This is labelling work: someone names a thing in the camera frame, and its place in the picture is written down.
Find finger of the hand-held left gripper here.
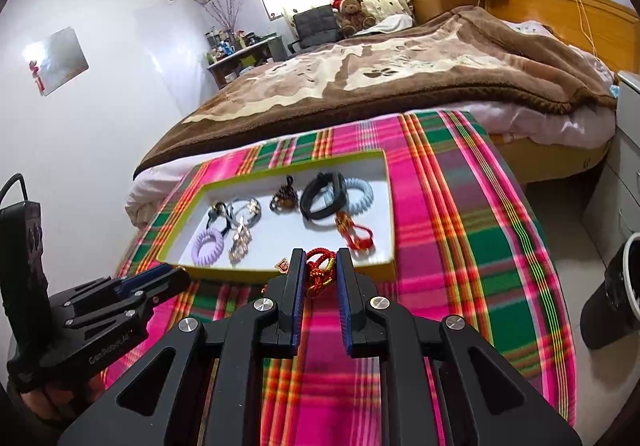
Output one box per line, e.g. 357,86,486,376
62,266,193,331
67,262,176,308

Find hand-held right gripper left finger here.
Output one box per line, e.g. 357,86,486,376
57,247,308,446

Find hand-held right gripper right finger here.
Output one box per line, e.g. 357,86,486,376
336,247,583,446

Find red cord bracelet gold pendant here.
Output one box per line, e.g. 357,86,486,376
262,247,341,299

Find purple spiral hair tie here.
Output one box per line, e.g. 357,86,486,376
192,229,231,269

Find white tray with green rim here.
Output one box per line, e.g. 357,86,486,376
156,149,397,283

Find brown beaded bracelet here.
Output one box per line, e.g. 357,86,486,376
270,177,299,215

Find person's left hand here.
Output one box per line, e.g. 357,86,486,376
17,368,108,420

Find gold hair clip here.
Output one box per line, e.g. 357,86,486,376
228,219,253,263

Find black wristband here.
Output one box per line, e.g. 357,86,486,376
300,171,347,222

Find pink green plaid cloth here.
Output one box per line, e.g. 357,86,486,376
102,110,578,446

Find brown beige blanket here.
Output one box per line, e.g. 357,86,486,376
132,5,618,177

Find cluttered desk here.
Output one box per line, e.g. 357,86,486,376
206,35,287,90

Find group of bottles on desk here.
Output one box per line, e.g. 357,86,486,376
205,26,273,64

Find dark grey chair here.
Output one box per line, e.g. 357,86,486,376
286,6,346,58

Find black trash bin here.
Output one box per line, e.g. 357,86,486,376
580,232,640,351

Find pale pink bed sheet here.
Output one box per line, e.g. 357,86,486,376
125,16,617,227

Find brown teddy bear red hat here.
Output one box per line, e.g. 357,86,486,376
330,0,377,37

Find white pillow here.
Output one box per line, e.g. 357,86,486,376
352,14,416,37

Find dried branches in vase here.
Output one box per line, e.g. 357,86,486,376
204,0,248,34

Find grey nightstand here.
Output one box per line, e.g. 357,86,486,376
580,71,640,239

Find silver grey bracelet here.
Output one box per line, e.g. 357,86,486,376
226,197,262,228

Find light blue spiral hair tie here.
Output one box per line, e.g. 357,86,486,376
342,177,374,216

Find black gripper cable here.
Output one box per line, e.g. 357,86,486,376
0,173,28,209

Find wall mirror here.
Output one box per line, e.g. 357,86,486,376
22,26,90,98

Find wooden bed frame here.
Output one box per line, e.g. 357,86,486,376
492,0,640,184

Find orange cable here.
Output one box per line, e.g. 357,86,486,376
572,0,599,58

